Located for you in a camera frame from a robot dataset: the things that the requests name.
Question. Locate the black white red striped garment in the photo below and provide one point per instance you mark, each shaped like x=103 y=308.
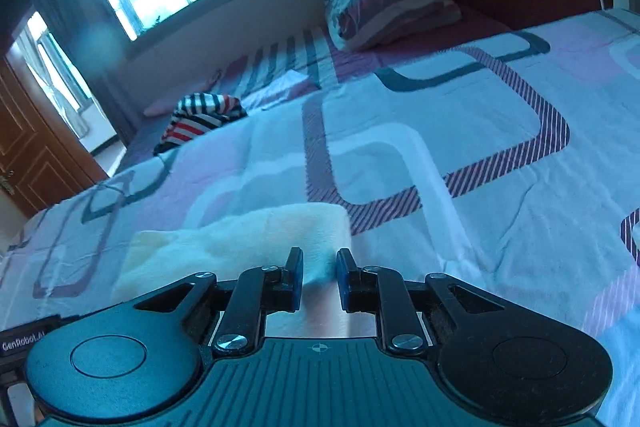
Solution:
x=200 y=117

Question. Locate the grey striped bed sheet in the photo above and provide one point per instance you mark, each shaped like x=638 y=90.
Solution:
x=285 y=57

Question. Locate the brown wooden door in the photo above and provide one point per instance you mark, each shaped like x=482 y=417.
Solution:
x=35 y=147

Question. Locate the patterned quilt cover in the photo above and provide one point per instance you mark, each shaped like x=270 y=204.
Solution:
x=450 y=147

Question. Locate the white pink folded cloth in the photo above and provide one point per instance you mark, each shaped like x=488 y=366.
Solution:
x=280 y=89

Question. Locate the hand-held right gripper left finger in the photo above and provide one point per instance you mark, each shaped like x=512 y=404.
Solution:
x=296 y=282

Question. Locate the striped pink pillow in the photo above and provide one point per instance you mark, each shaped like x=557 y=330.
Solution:
x=390 y=9

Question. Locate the cream small cloth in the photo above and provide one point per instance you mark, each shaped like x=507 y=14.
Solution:
x=240 y=237

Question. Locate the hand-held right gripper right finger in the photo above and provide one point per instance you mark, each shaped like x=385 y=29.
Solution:
x=343 y=282

